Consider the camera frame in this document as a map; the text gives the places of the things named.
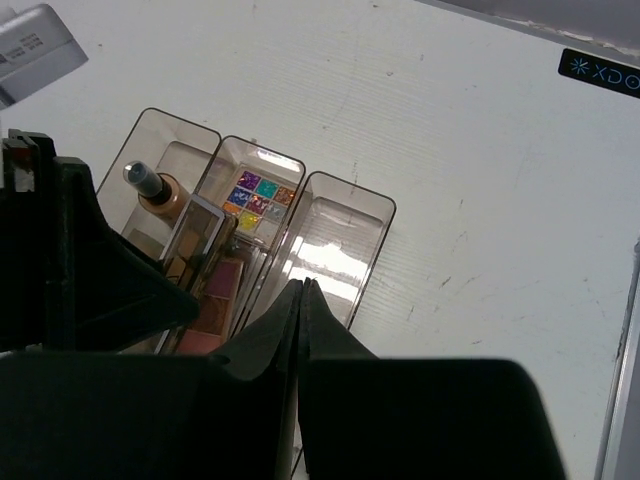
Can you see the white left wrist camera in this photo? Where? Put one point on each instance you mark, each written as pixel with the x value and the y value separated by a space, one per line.
pixel 37 49

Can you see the blue right corner label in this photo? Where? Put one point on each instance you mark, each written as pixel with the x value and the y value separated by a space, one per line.
pixel 600 72

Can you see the glitter eyeshadow palette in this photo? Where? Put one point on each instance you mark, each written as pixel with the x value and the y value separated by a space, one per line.
pixel 260 201

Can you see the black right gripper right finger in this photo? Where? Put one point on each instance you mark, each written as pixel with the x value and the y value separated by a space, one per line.
pixel 363 417

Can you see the pink blush palette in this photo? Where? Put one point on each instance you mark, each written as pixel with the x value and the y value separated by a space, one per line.
pixel 211 329

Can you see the clear three-compartment organizer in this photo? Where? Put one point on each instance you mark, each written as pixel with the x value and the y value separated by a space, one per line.
pixel 332 234

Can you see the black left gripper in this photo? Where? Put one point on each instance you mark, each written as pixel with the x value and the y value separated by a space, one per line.
pixel 68 280

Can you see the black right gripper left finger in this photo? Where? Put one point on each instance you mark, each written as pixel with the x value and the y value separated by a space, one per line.
pixel 226 415

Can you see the black-cased brown eyeshadow palette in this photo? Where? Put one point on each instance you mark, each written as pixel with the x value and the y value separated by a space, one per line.
pixel 197 242

